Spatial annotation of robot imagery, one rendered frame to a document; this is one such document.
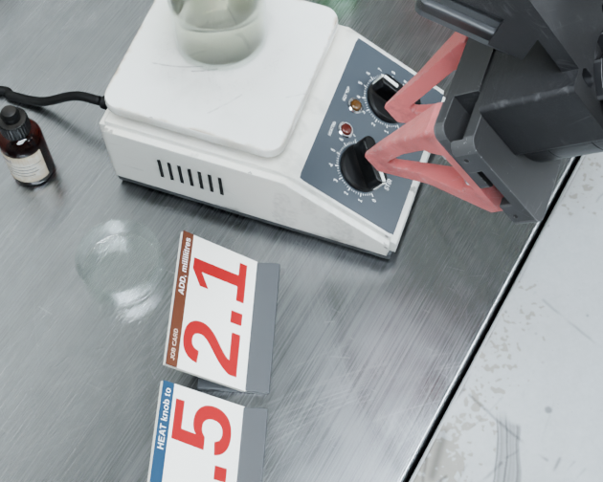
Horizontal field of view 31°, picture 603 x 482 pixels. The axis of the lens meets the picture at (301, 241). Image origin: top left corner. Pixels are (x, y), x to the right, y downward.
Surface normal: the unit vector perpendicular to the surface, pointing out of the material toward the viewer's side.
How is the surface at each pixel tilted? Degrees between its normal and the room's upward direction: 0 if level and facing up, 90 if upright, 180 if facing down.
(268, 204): 90
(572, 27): 50
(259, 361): 0
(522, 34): 90
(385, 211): 30
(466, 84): 40
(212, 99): 0
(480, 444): 0
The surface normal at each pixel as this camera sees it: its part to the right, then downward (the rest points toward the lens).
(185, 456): 0.63, -0.34
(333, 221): -0.33, 0.83
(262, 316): -0.02, -0.49
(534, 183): 0.70, -0.09
